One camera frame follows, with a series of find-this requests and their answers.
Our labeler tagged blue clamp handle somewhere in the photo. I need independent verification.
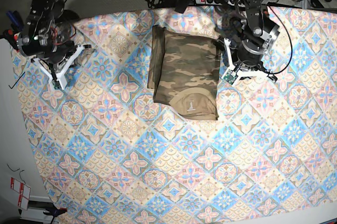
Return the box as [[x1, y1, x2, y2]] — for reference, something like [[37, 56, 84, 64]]
[[6, 11, 24, 32]]

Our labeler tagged camouflage T-shirt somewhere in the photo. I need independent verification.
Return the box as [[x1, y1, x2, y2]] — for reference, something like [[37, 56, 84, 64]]
[[147, 25, 224, 121]]

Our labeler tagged black orange bottom clamp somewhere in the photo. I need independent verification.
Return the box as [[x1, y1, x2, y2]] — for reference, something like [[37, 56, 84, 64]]
[[43, 207, 67, 224]]

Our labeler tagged black hex key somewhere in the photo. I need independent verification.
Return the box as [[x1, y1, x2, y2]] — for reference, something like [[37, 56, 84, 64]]
[[8, 72, 26, 90]]

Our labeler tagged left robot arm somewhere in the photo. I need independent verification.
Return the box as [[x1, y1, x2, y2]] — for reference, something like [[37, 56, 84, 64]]
[[214, 0, 280, 85]]

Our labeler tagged red white label tag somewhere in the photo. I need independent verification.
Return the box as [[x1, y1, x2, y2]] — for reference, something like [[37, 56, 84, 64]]
[[11, 177, 31, 210]]

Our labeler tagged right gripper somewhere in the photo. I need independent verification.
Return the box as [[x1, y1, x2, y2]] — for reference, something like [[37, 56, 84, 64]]
[[32, 43, 92, 90]]

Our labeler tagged white power strip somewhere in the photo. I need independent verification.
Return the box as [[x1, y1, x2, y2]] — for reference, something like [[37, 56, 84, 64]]
[[195, 0, 235, 6]]

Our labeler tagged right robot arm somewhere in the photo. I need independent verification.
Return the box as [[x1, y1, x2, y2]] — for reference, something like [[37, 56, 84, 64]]
[[16, 0, 91, 89]]

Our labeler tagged black round stand base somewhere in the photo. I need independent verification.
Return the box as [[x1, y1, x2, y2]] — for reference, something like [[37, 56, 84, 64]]
[[58, 9, 80, 23]]

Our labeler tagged red black clamp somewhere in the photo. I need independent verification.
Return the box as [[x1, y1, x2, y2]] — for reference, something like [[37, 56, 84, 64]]
[[1, 29, 20, 52]]

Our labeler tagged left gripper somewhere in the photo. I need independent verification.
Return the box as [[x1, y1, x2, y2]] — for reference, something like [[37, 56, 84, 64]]
[[221, 38, 277, 86]]

